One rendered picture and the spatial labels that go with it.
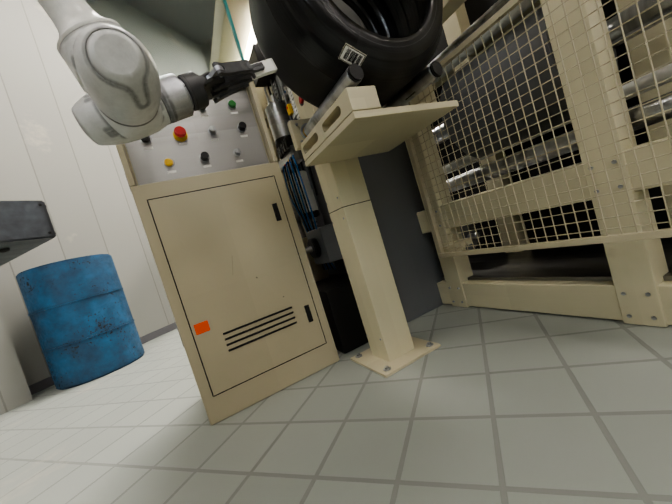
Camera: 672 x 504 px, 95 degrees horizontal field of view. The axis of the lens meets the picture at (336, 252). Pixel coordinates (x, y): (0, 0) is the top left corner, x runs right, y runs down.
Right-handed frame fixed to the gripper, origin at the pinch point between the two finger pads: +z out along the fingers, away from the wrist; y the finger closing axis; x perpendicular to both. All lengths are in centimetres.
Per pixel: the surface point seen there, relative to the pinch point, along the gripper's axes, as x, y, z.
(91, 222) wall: -72, 336, -91
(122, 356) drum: 61, 241, -118
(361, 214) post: 47, 27, 21
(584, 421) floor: 103, -34, 7
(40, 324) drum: 6, 241, -147
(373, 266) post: 66, 27, 14
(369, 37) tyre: 6.6, -11.6, 24.6
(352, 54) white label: 8.4, -10.3, 18.4
